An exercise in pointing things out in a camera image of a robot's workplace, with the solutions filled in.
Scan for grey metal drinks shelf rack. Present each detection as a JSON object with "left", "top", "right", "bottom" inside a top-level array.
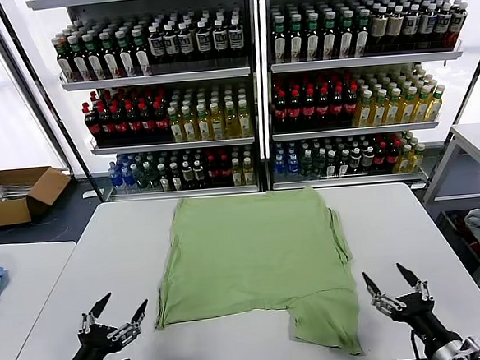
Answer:
[
  {"left": 25, "top": 0, "right": 271, "bottom": 208},
  {"left": 256, "top": 0, "right": 474, "bottom": 193}
]

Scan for red item under table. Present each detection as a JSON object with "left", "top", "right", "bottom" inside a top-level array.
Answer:
[{"left": 451, "top": 210, "right": 480, "bottom": 256}]

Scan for green polo shirt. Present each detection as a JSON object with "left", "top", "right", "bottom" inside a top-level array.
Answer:
[{"left": 145, "top": 182, "right": 365, "bottom": 360}]

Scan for yellow drink bottle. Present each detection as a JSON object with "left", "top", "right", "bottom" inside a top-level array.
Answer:
[
  {"left": 397, "top": 86, "right": 420, "bottom": 125},
  {"left": 208, "top": 100, "right": 227, "bottom": 141},
  {"left": 166, "top": 105, "right": 185, "bottom": 144},
  {"left": 425, "top": 83, "right": 449, "bottom": 122},
  {"left": 222, "top": 99, "right": 241, "bottom": 140},
  {"left": 229, "top": 158, "right": 243, "bottom": 187},
  {"left": 411, "top": 85, "right": 435, "bottom": 124},
  {"left": 179, "top": 104, "right": 199, "bottom": 143},
  {"left": 241, "top": 156, "right": 255, "bottom": 186},
  {"left": 408, "top": 142, "right": 428, "bottom": 172},
  {"left": 395, "top": 145, "right": 413, "bottom": 173},
  {"left": 353, "top": 90, "right": 376, "bottom": 128},
  {"left": 194, "top": 102, "right": 212, "bottom": 141},
  {"left": 383, "top": 87, "right": 405, "bottom": 126},
  {"left": 236, "top": 99, "right": 254, "bottom": 139},
  {"left": 368, "top": 88, "right": 390, "bottom": 127}
]

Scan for grey metal frame table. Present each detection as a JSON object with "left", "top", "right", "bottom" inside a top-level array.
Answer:
[{"left": 417, "top": 121, "right": 480, "bottom": 291}]

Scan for cola bottle red cap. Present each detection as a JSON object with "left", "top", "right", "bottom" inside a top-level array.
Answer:
[
  {"left": 271, "top": 88, "right": 290, "bottom": 132},
  {"left": 314, "top": 85, "right": 334, "bottom": 128},
  {"left": 95, "top": 104, "right": 116, "bottom": 146},
  {"left": 152, "top": 100, "right": 171, "bottom": 142},
  {"left": 329, "top": 84, "right": 348, "bottom": 127},
  {"left": 205, "top": 155, "right": 220, "bottom": 187},
  {"left": 385, "top": 139, "right": 401, "bottom": 173},
  {"left": 137, "top": 101, "right": 156, "bottom": 143},
  {"left": 372, "top": 141, "right": 389, "bottom": 174},
  {"left": 81, "top": 105, "right": 104, "bottom": 147},
  {"left": 342, "top": 83, "right": 363, "bottom": 127},
  {"left": 108, "top": 103, "right": 130, "bottom": 145},
  {"left": 218, "top": 155, "right": 233, "bottom": 187},
  {"left": 123, "top": 102, "right": 143, "bottom": 144},
  {"left": 285, "top": 87, "right": 305, "bottom": 131},
  {"left": 300, "top": 85, "right": 319, "bottom": 129}
]

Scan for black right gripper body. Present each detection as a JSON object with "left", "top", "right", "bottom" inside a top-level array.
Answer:
[{"left": 390, "top": 289, "right": 445, "bottom": 343}]

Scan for dark bottle green cap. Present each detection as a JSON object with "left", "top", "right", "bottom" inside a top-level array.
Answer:
[
  {"left": 287, "top": 12, "right": 306, "bottom": 63},
  {"left": 303, "top": 12, "right": 322, "bottom": 62},
  {"left": 81, "top": 31, "right": 107, "bottom": 81},
  {"left": 131, "top": 26, "right": 153, "bottom": 77},
  {"left": 98, "top": 30, "right": 122, "bottom": 80},
  {"left": 320, "top": 10, "right": 339, "bottom": 61},
  {"left": 270, "top": 14, "right": 289, "bottom": 65},
  {"left": 67, "top": 32, "right": 92, "bottom": 83},
  {"left": 52, "top": 35, "right": 76, "bottom": 84},
  {"left": 114, "top": 28, "right": 137, "bottom": 78},
  {"left": 336, "top": 9, "right": 357, "bottom": 60},
  {"left": 351, "top": 7, "right": 375, "bottom": 59}
]

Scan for dark bottle beige label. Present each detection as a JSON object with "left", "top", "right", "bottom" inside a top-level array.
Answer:
[
  {"left": 367, "top": 5, "right": 391, "bottom": 55},
  {"left": 384, "top": 4, "right": 408, "bottom": 53}
]

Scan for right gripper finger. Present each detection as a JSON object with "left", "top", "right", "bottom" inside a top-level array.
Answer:
[
  {"left": 362, "top": 270, "right": 399, "bottom": 315},
  {"left": 396, "top": 261, "right": 433, "bottom": 304}
]

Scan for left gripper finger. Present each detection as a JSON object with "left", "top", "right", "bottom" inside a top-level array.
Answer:
[
  {"left": 113, "top": 299, "right": 150, "bottom": 342},
  {"left": 79, "top": 292, "right": 114, "bottom": 333}
]

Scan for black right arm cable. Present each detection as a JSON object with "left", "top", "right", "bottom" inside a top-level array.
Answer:
[{"left": 408, "top": 327, "right": 427, "bottom": 360}]

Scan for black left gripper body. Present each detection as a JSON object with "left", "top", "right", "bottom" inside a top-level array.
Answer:
[{"left": 75, "top": 321, "right": 130, "bottom": 360}]

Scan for clear plastic packets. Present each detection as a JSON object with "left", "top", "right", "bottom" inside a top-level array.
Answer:
[{"left": 0, "top": 182, "right": 35, "bottom": 202}]

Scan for dark bottle blue white label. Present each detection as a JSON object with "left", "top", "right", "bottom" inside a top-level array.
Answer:
[
  {"left": 227, "top": 16, "right": 246, "bottom": 60},
  {"left": 193, "top": 20, "right": 213, "bottom": 62},
  {"left": 445, "top": 2, "right": 471, "bottom": 49},
  {"left": 432, "top": 3, "right": 455, "bottom": 50},
  {"left": 417, "top": 2, "right": 440, "bottom": 51},
  {"left": 401, "top": 2, "right": 424, "bottom": 53},
  {"left": 210, "top": 18, "right": 230, "bottom": 62},
  {"left": 175, "top": 21, "right": 195, "bottom": 64},
  {"left": 147, "top": 23, "right": 166, "bottom": 66},
  {"left": 162, "top": 22, "right": 181, "bottom": 65}
]

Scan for black slanted frame pole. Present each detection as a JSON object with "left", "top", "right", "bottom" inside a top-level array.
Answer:
[
  {"left": 435, "top": 26, "right": 480, "bottom": 153},
  {"left": 0, "top": 0, "right": 104, "bottom": 205}
]

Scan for open cardboard box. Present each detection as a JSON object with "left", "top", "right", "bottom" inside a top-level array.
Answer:
[{"left": 0, "top": 164, "right": 76, "bottom": 228}]

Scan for dark green drink bottle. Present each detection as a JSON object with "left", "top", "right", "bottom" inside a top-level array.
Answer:
[
  {"left": 145, "top": 163, "right": 162, "bottom": 191},
  {"left": 298, "top": 153, "right": 314, "bottom": 179},
  {"left": 312, "top": 152, "right": 326, "bottom": 178},
  {"left": 133, "top": 164, "right": 149, "bottom": 191}
]

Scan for dark bottle white cap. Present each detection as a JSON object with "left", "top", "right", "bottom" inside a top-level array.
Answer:
[
  {"left": 157, "top": 163, "right": 172, "bottom": 192},
  {"left": 192, "top": 159, "right": 207, "bottom": 189},
  {"left": 180, "top": 160, "right": 195, "bottom": 190},
  {"left": 336, "top": 150, "right": 351, "bottom": 178},
  {"left": 168, "top": 162, "right": 183, "bottom": 191},
  {"left": 324, "top": 151, "right": 338, "bottom": 178}
]

